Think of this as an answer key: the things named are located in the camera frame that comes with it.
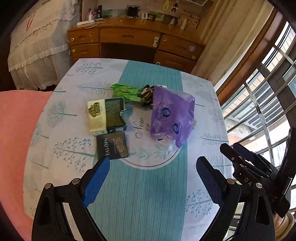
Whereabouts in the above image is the pink blanket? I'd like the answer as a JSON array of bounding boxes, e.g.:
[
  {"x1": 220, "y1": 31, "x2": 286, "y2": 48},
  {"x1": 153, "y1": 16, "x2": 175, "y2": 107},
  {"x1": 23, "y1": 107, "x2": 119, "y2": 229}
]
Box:
[{"x1": 0, "y1": 90, "x2": 55, "y2": 241}]

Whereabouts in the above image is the cream and green carton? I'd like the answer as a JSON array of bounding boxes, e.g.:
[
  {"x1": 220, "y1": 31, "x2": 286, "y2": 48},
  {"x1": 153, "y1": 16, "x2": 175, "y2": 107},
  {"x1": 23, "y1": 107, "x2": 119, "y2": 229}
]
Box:
[{"x1": 86, "y1": 97, "x2": 127, "y2": 137}]

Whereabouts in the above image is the person's right forearm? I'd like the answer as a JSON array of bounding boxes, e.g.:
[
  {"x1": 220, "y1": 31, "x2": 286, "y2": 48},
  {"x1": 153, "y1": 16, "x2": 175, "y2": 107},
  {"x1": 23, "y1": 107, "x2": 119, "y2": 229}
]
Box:
[{"x1": 272, "y1": 211, "x2": 295, "y2": 241}]

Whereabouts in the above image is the black picture frame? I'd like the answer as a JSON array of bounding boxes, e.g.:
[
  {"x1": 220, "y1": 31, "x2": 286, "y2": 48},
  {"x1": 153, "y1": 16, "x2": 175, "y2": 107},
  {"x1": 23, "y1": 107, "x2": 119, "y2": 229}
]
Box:
[{"x1": 126, "y1": 5, "x2": 140, "y2": 18}]

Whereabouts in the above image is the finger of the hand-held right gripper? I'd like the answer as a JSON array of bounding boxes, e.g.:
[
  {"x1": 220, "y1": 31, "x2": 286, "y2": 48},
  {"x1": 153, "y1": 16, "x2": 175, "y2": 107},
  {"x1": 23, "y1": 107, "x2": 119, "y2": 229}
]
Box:
[
  {"x1": 233, "y1": 142, "x2": 278, "y2": 176},
  {"x1": 220, "y1": 143, "x2": 269, "y2": 186}
]

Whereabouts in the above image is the camouflage wrapper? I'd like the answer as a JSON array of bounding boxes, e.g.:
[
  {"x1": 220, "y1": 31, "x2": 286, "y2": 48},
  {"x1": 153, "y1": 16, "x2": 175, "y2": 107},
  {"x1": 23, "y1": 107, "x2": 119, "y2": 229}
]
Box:
[{"x1": 140, "y1": 85, "x2": 156, "y2": 108}]

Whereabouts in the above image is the brown cardboard box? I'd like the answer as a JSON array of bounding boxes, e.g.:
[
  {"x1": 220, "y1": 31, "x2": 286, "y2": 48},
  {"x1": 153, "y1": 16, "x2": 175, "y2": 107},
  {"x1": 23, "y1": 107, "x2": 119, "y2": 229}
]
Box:
[{"x1": 179, "y1": 14, "x2": 199, "y2": 29}]

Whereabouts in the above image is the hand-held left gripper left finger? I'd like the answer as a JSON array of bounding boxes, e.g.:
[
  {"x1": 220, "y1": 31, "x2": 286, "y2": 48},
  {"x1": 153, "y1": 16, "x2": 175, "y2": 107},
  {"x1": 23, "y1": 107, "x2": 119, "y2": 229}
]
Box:
[{"x1": 31, "y1": 158, "x2": 111, "y2": 241}]

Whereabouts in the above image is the white lace cover cloth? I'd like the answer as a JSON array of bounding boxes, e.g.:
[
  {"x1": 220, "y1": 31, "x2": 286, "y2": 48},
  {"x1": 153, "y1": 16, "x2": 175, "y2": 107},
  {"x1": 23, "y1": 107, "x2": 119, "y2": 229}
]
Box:
[{"x1": 8, "y1": 0, "x2": 82, "y2": 91}]

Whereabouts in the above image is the wooden desk with drawers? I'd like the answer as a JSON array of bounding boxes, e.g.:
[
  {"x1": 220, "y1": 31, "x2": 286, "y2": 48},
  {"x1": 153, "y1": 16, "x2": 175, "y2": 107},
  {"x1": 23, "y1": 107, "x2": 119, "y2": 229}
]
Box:
[{"x1": 67, "y1": 16, "x2": 205, "y2": 73}]

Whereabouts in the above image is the wooden window frame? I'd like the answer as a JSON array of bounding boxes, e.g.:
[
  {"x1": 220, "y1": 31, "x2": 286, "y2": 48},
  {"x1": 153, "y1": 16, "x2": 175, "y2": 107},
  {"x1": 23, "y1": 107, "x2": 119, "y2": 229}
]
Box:
[{"x1": 208, "y1": 9, "x2": 289, "y2": 99}]

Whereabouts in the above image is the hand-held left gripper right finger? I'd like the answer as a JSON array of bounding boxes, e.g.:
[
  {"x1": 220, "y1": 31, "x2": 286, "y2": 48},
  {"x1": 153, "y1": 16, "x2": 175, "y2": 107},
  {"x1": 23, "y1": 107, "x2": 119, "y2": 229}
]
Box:
[{"x1": 196, "y1": 156, "x2": 277, "y2": 241}]

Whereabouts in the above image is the beige curtain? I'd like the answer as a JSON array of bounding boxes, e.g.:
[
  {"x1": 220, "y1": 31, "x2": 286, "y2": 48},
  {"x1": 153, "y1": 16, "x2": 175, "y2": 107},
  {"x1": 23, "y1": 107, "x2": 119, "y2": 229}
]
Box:
[{"x1": 192, "y1": 0, "x2": 273, "y2": 81}]

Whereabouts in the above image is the black flat box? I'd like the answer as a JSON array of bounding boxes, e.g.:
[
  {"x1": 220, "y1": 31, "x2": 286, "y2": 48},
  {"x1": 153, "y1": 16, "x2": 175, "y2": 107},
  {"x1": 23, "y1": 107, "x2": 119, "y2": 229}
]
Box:
[{"x1": 96, "y1": 132, "x2": 129, "y2": 160}]

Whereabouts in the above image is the green paper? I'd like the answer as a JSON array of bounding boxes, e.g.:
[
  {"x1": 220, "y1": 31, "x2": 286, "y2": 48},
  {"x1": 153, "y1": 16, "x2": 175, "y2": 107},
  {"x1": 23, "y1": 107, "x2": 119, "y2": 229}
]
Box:
[{"x1": 110, "y1": 84, "x2": 142, "y2": 103}]

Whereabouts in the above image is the purple plastic bag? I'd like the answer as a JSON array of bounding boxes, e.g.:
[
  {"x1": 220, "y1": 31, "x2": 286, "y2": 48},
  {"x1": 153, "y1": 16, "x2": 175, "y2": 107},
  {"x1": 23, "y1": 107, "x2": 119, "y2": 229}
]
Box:
[{"x1": 150, "y1": 85, "x2": 196, "y2": 149}]

